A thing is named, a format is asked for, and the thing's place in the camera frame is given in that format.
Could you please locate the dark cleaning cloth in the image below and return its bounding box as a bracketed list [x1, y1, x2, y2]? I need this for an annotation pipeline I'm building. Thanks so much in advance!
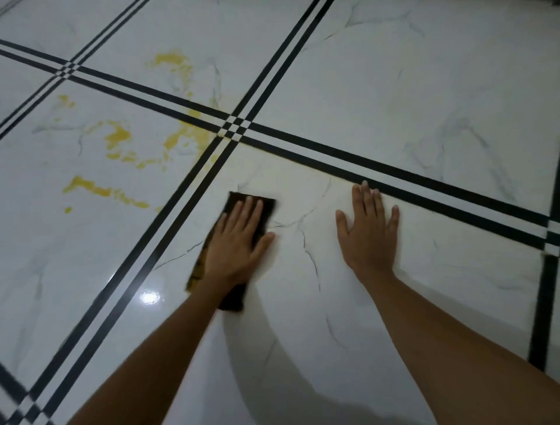
[185, 191, 277, 313]

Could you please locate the person's right forearm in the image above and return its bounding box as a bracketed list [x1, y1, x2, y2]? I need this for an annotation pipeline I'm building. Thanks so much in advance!
[358, 268, 560, 425]

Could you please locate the person's left forearm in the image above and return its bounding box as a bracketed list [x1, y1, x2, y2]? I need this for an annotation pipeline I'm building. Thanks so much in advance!
[68, 276, 246, 425]

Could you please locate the yellow liquid spill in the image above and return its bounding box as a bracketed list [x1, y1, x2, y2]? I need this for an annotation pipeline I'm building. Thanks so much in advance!
[55, 50, 228, 215]

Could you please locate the person's right hand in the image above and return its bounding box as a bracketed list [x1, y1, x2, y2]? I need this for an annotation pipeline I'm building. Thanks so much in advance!
[335, 180, 400, 276]

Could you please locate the person's left hand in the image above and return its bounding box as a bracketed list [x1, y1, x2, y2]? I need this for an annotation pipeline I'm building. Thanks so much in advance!
[203, 196, 276, 287]

